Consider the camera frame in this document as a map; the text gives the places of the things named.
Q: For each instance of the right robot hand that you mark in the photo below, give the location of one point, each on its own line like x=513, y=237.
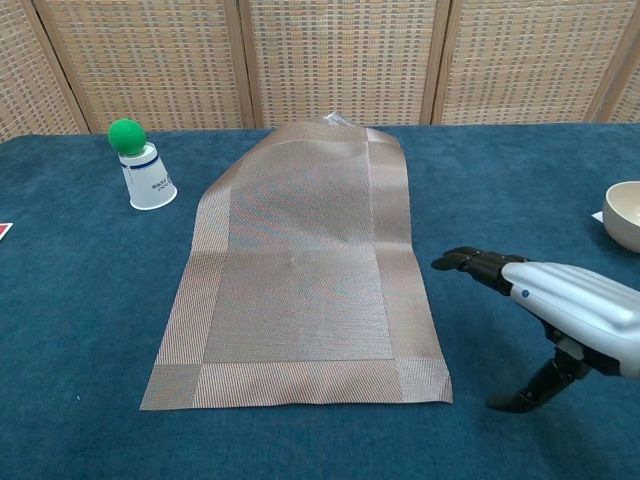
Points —
x=580, y=310

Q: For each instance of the white bowl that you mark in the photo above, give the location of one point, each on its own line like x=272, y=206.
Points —
x=622, y=220

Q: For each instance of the brown woven placemat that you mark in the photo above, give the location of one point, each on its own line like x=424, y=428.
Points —
x=300, y=275

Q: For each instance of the clear plastic box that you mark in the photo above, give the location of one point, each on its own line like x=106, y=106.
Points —
x=334, y=118

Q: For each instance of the woven folding screen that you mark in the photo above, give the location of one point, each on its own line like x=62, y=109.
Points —
x=335, y=60

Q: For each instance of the white paper cup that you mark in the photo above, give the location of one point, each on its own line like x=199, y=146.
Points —
x=147, y=180

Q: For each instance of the green ball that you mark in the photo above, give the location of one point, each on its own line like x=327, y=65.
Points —
x=126, y=136

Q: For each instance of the blue table cloth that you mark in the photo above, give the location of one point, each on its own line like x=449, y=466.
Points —
x=75, y=325

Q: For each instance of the picture card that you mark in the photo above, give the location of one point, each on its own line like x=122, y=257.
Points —
x=3, y=230

